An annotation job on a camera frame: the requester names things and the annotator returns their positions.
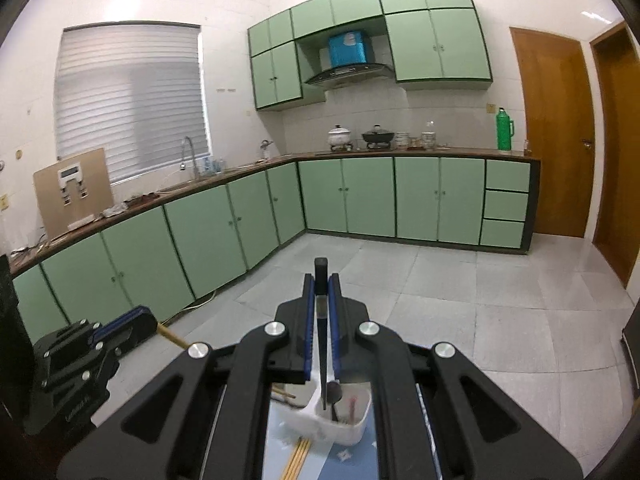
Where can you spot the black wok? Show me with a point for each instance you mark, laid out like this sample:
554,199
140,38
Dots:
378,136

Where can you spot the green base cabinets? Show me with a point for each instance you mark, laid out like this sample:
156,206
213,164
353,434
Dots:
210,240

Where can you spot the blue box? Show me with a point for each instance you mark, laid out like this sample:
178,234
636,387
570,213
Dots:
350,50

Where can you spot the green thermos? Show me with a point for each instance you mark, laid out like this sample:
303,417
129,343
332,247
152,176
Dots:
504,132

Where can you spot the black glass cabinet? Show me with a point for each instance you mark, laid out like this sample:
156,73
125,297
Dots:
632,350

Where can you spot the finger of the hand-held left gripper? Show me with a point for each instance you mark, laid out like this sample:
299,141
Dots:
132,335
120,322

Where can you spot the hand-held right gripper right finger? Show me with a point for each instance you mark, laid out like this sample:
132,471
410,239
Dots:
336,330

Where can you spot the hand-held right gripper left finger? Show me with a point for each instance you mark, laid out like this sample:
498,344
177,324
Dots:
310,330

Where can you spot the black range hood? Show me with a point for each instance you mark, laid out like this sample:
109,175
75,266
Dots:
350,74

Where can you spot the cardboard box with white device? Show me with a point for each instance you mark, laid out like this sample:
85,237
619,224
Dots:
72,195

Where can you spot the green wall cabinets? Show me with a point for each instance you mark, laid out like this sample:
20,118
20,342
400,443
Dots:
440,45

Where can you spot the wooden chopstick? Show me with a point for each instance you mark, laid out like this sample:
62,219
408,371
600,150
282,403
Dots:
303,460
172,336
289,462
296,462

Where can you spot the white cooking pot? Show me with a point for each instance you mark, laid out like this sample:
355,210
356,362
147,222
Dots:
340,137

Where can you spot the metal faucet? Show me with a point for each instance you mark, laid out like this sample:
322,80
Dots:
190,152

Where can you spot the white window blind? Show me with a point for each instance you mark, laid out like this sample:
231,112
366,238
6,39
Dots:
130,105

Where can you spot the stack of bowls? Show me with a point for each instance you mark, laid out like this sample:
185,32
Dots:
428,140
402,141

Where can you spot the white plastic utensil holder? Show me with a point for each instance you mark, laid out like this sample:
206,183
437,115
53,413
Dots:
320,425

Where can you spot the wooden door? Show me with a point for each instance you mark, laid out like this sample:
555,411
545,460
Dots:
620,160
550,135

